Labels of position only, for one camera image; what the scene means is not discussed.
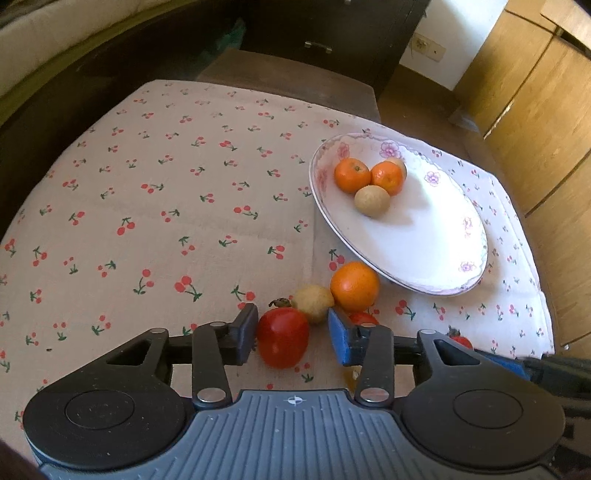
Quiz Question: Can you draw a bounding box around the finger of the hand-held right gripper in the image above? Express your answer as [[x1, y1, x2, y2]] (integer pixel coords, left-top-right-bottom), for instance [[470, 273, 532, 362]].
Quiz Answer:
[[477, 350, 533, 382]]

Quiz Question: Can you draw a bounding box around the beige wall outlet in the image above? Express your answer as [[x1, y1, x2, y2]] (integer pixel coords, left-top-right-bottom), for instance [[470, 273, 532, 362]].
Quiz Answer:
[[411, 33, 448, 61]]

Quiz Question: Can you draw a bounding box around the white floral plate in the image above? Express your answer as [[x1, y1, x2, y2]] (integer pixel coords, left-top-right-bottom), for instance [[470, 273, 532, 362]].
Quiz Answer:
[[308, 133, 489, 296]]

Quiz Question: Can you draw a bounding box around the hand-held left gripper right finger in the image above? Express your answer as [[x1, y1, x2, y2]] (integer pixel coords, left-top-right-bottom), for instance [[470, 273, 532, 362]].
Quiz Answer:
[[327, 308, 533, 409]]

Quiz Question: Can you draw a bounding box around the large red tomato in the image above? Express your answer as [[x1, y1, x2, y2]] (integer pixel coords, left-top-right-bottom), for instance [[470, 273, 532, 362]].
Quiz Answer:
[[256, 298, 310, 369]]

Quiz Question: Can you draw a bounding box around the light wooden wardrobe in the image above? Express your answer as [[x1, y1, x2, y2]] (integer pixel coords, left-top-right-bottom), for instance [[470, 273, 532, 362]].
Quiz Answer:
[[455, 0, 591, 347]]

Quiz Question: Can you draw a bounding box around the dark wooden nightstand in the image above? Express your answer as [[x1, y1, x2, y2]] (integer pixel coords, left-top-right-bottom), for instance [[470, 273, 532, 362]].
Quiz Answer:
[[240, 0, 432, 93]]

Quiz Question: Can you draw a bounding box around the orange mandarin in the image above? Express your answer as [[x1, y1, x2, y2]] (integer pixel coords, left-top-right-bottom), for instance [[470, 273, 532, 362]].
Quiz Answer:
[[330, 261, 380, 312], [334, 158, 372, 193], [370, 161, 405, 196]]

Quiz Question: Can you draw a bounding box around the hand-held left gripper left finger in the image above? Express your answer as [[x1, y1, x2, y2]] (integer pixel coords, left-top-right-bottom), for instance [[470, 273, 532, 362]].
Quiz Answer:
[[34, 303, 259, 411]]

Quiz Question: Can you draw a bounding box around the brown stool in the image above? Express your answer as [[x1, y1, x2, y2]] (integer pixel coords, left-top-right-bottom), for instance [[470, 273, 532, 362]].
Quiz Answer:
[[196, 48, 382, 123]]

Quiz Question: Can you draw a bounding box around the green bag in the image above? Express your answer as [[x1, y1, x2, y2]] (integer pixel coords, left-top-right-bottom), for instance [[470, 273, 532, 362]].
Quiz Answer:
[[217, 18, 245, 51]]

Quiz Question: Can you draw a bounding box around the cherry print tablecloth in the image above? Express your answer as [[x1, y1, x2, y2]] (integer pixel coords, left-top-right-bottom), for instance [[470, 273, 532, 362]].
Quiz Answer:
[[0, 79, 555, 435]]

